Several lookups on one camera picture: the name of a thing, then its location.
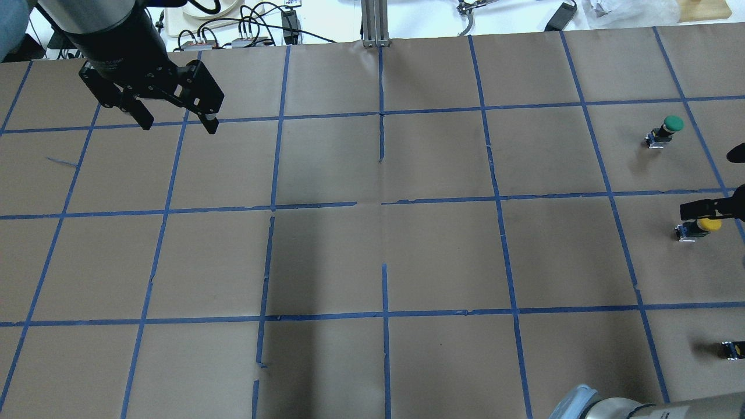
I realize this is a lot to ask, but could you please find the yellow push button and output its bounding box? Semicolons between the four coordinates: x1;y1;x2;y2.
675;218;723;242

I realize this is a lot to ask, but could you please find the green push button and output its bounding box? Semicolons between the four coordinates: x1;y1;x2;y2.
645;115;684;149

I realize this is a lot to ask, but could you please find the wooden board stand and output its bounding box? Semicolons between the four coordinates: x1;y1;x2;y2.
676;0;733;23

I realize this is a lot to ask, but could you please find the beige tray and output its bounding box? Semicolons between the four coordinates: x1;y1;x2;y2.
164;1;259;38

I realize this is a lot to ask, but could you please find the clear plastic bag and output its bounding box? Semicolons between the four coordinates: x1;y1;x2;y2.
580;1;681;29

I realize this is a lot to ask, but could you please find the black power adapter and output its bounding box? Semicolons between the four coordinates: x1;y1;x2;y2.
544;1;578;32

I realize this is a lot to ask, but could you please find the aluminium frame post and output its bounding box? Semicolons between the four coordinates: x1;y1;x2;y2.
361;0;391;48

